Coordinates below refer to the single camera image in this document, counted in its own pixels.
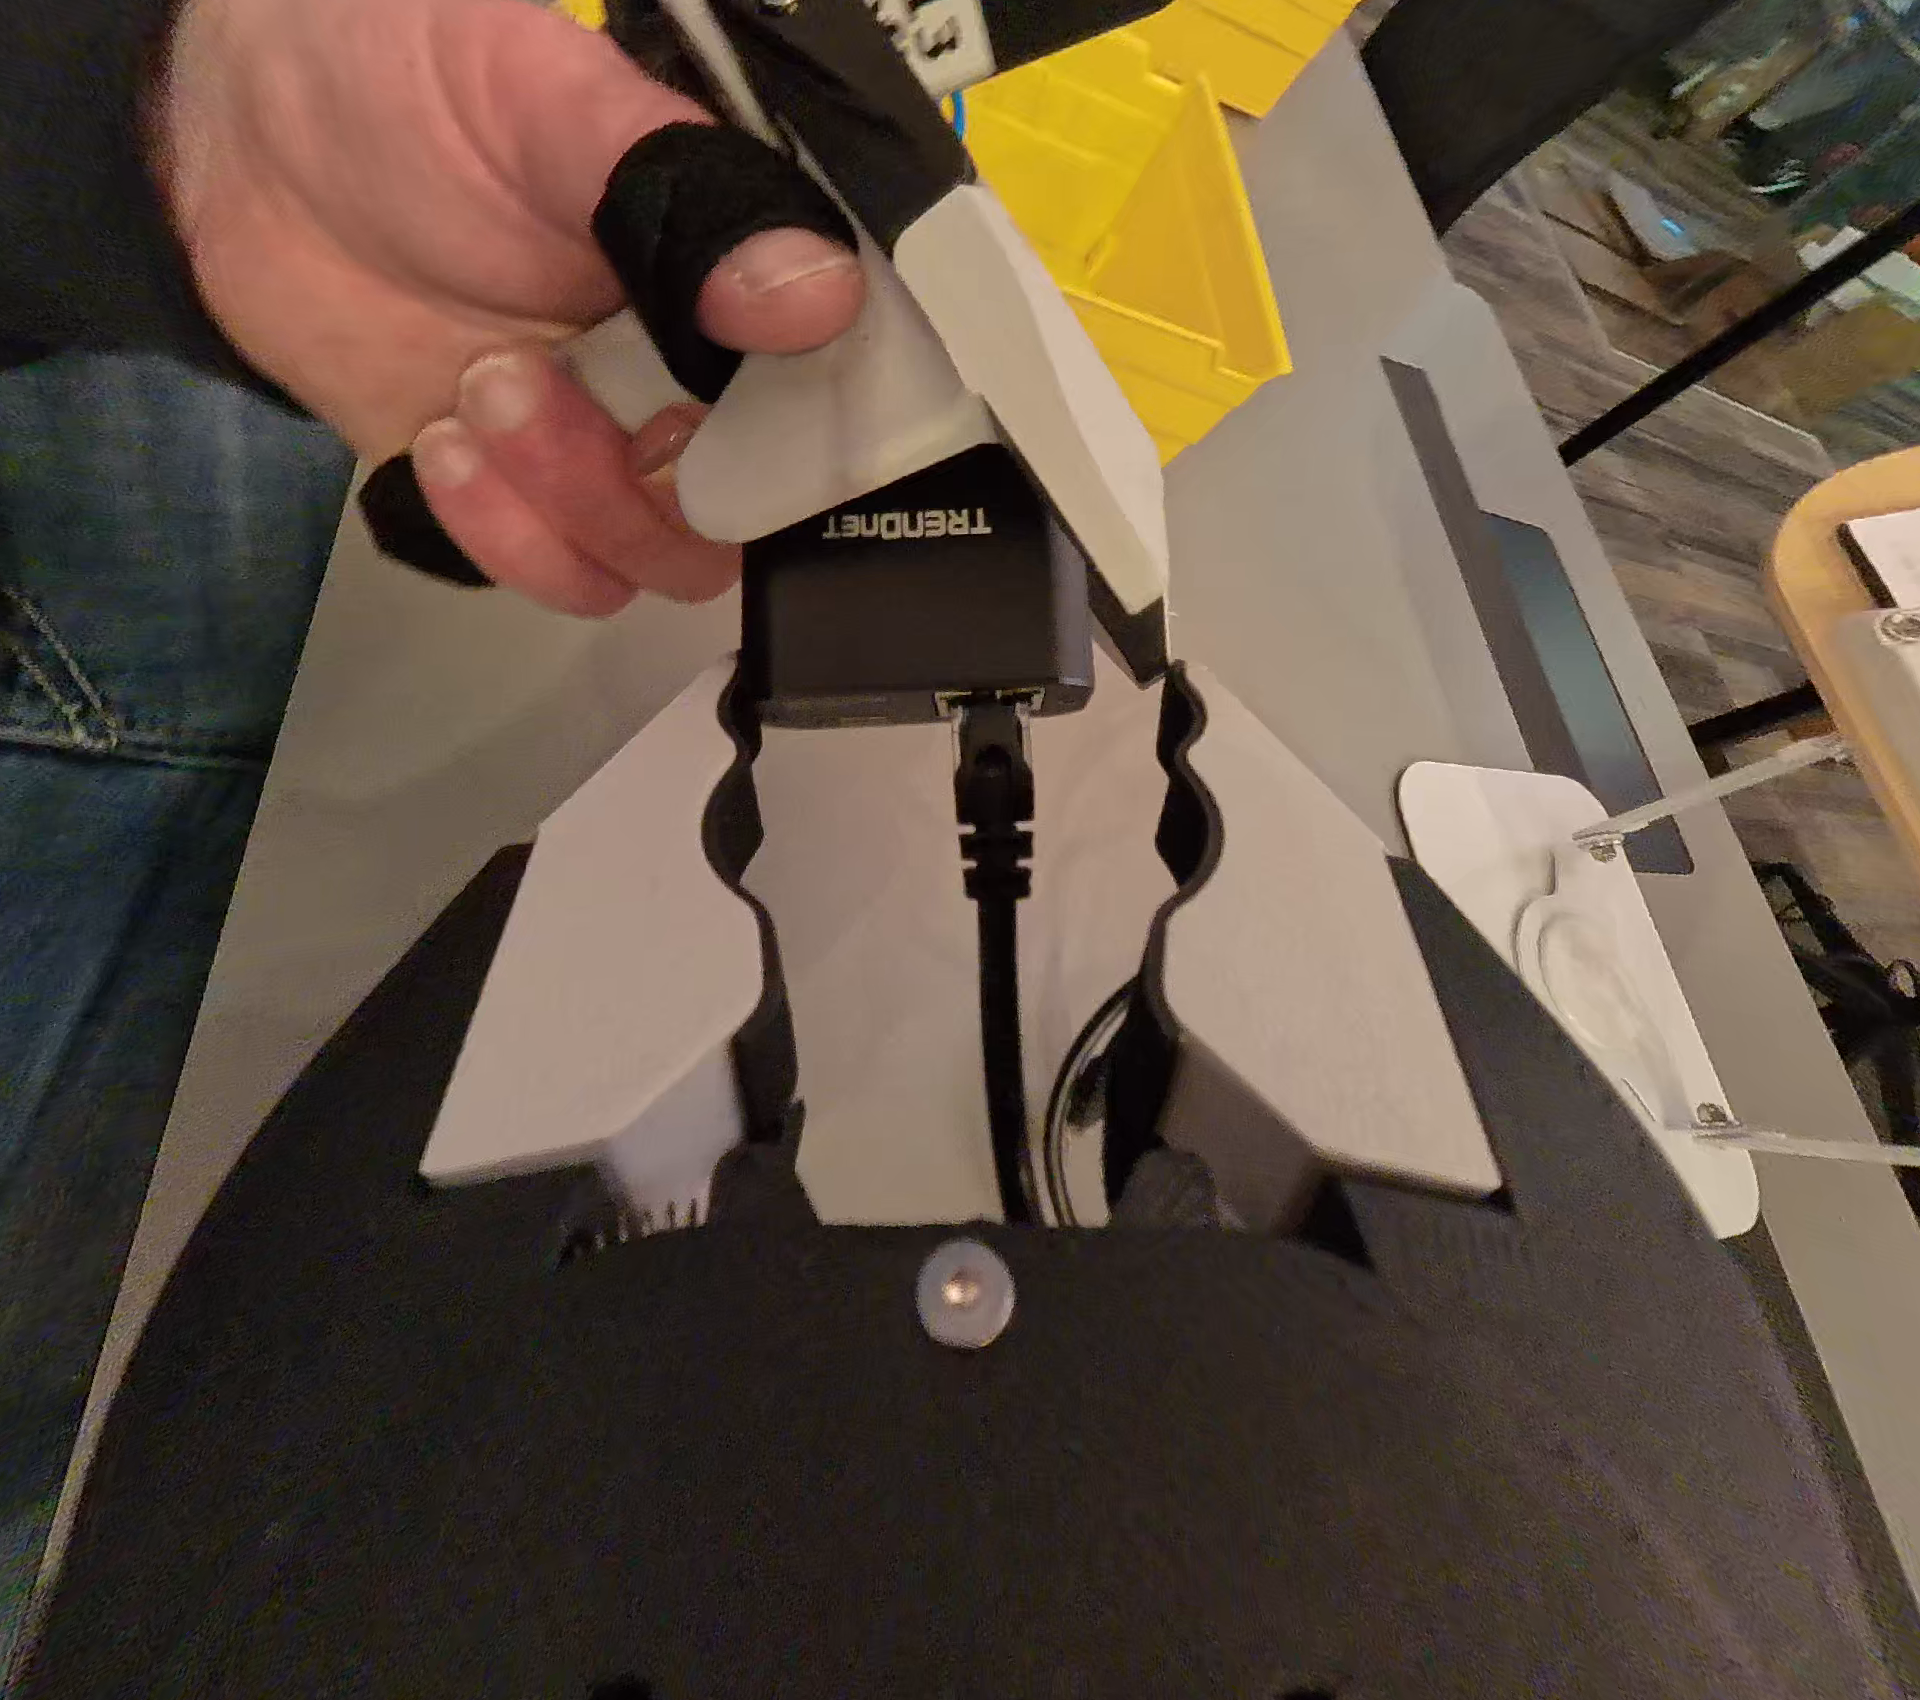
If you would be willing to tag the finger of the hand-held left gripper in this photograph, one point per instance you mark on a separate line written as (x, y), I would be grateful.
(1050, 411)

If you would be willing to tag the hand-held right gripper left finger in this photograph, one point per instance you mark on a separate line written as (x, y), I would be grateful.
(600, 980)

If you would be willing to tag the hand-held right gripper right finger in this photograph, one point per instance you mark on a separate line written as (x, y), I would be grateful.
(1320, 980)

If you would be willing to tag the black ethernet port adapter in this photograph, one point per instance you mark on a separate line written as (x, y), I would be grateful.
(901, 621)

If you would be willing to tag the person's left forearm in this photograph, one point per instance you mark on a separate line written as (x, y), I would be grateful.
(90, 80)

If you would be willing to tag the person's left hand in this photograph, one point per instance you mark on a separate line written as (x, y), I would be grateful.
(421, 170)

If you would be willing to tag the white board stand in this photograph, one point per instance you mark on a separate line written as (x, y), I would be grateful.
(1501, 831)

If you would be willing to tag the person's jeans leg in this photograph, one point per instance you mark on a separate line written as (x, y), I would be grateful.
(120, 681)

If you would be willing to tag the black metal bar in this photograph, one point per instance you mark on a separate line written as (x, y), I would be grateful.
(1724, 344)

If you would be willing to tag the white instruction sheet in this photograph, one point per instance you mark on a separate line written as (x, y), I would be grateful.
(1893, 538)

